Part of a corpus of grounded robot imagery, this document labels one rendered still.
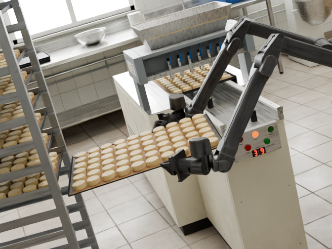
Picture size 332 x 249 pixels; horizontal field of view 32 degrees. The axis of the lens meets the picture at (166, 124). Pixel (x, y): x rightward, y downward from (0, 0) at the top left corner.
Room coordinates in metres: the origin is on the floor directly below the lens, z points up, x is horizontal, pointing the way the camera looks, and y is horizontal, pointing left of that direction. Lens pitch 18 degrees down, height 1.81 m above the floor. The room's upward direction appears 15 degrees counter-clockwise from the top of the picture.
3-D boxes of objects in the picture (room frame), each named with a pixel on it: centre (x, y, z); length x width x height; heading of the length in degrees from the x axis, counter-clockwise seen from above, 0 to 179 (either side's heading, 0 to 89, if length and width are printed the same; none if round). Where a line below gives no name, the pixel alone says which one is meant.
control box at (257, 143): (2.57, -0.39, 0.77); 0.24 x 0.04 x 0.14; 100
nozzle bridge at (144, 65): (3.42, -0.24, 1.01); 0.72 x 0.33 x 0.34; 100
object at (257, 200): (2.92, -0.33, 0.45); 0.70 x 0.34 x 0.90; 10
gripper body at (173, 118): (2.41, -0.02, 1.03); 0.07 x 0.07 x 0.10; 47
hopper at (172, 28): (3.42, -0.24, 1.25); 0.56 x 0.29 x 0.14; 100
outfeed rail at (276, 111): (3.56, -0.36, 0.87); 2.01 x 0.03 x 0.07; 10
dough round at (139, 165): (1.98, 0.14, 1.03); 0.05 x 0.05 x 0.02
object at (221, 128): (3.51, -0.08, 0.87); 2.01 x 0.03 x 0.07; 10
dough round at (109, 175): (1.98, 0.25, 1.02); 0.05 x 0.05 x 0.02
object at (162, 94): (3.85, 0.05, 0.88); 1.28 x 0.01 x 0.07; 10
